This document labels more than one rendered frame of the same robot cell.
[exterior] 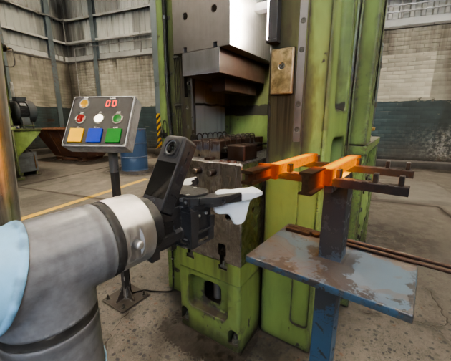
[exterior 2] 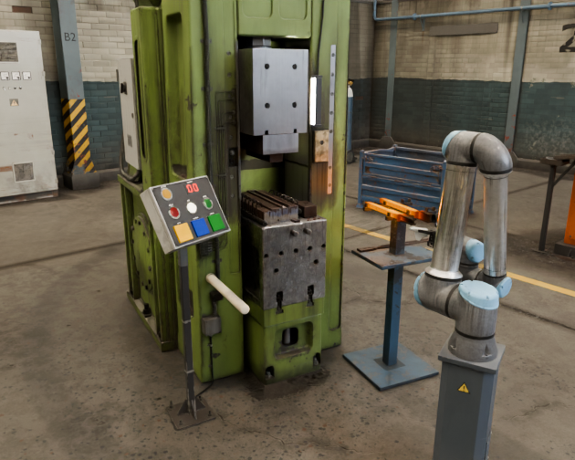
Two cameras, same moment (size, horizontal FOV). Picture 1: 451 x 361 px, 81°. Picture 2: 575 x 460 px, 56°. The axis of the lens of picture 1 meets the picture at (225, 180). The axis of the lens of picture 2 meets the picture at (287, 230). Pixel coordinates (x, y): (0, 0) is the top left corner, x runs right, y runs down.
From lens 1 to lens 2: 2.54 m
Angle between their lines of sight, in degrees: 60
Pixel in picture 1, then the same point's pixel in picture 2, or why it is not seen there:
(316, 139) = (339, 190)
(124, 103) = (203, 185)
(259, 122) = (250, 176)
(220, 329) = (306, 360)
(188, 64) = (269, 145)
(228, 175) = (317, 229)
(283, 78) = (323, 151)
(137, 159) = not seen: outside the picture
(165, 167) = not seen: hidden behind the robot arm
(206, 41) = (287, 128)
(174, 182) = not seen: hidden behind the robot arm
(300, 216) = (332, 245)
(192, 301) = (275, 356)
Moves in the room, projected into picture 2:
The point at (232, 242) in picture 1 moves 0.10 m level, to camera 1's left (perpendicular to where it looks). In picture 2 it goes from (318, 279) to (310, 286)
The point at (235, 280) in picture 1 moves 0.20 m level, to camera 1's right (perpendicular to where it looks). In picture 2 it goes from (320, 308) to (334, 296)
